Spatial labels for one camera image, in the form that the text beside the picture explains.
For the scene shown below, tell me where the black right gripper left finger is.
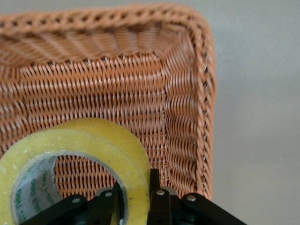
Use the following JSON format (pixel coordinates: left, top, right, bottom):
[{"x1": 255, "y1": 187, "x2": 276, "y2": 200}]
[{"x1": 22, "y1": 181, "x2": 125, "y2": 225}]

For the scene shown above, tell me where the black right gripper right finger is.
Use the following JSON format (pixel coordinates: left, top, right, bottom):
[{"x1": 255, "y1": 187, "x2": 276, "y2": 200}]
[{"x1": 147, "y1": 168, "x2": 247, "y2": 225}]

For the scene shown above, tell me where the yellow packing tape roll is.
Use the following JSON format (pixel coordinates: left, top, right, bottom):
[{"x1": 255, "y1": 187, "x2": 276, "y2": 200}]
[{"x1": 0, "y1": 117, "x2": 151, "y2": 225}]

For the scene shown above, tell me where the brown wicker basket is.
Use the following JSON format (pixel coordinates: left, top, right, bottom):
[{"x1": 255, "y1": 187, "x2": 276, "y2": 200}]
[{"x1": 0, "y1": 2, "x2": 218, "y2": 205}]

